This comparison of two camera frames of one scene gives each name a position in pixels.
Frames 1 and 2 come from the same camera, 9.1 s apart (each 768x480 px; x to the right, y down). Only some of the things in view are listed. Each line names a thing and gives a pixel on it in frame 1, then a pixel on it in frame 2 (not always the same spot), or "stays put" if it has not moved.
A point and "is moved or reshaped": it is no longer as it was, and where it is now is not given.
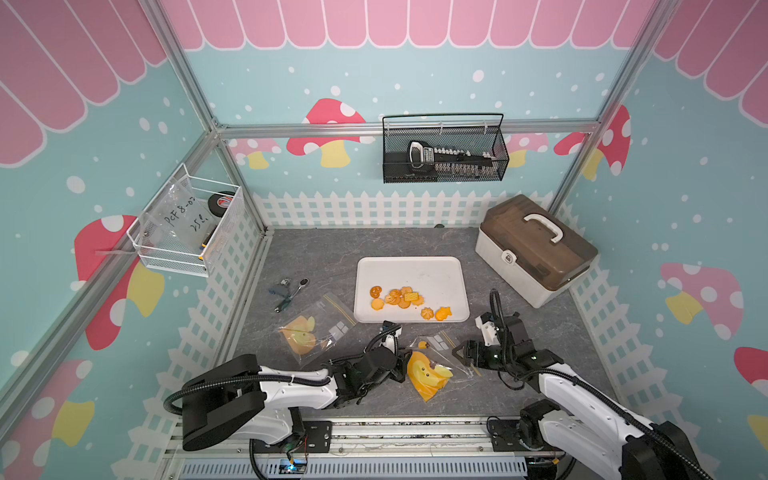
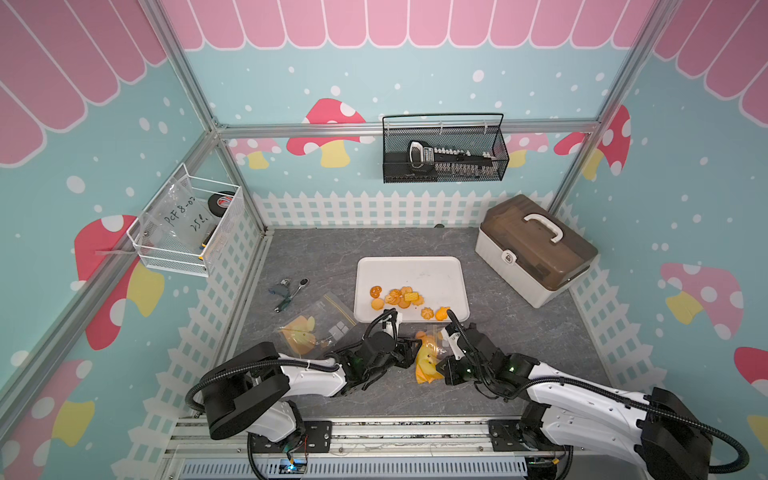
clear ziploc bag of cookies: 316,328 stays put
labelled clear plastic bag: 179,221 stays put
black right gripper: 476,357 to 449,374
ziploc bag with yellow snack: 426,377 is moved or reshaped
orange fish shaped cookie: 443,313 stays put
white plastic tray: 411,289 stays put
